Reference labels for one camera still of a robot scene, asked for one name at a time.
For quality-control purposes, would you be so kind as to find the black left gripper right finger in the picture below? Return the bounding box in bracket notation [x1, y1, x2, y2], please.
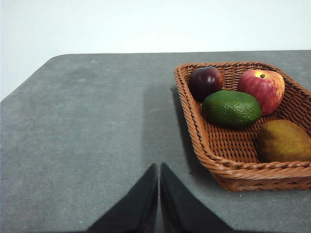
[159, 162, 235, 233]

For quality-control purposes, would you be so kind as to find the green fruit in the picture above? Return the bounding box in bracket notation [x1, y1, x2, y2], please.
[202, 89, 263, 129]

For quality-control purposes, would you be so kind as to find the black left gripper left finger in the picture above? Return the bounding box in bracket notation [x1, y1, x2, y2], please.
[86, 163, 159, 233]

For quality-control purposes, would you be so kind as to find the brown wicker basket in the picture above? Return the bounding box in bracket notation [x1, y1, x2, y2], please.
[174, 61, 311, 193]

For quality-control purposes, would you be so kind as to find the dark red fruit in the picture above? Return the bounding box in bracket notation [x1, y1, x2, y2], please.
[189, 66, 224, 102]

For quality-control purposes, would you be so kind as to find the red yellow apple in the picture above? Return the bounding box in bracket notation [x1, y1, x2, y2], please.
[237, 69, 285, 116]

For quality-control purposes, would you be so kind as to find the fuzzy brown-yellow kiwi fruit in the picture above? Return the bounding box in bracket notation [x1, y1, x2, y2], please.
[256, 118, 311, 164]

